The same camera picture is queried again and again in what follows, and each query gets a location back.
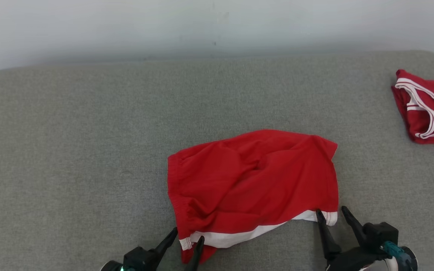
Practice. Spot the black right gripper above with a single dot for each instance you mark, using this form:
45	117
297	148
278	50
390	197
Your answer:
352	259

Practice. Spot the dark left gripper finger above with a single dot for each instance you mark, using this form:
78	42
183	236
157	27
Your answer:
166	242
196	258

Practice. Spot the red shorts with white trim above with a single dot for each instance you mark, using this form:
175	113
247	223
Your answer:
251	180

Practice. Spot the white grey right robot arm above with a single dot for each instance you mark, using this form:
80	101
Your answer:
409	260

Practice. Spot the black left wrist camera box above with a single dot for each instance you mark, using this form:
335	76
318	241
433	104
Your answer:
138	259

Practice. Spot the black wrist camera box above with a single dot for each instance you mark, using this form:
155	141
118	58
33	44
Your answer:
138	259
381	233

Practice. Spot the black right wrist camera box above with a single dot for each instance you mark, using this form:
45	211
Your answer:
381	233

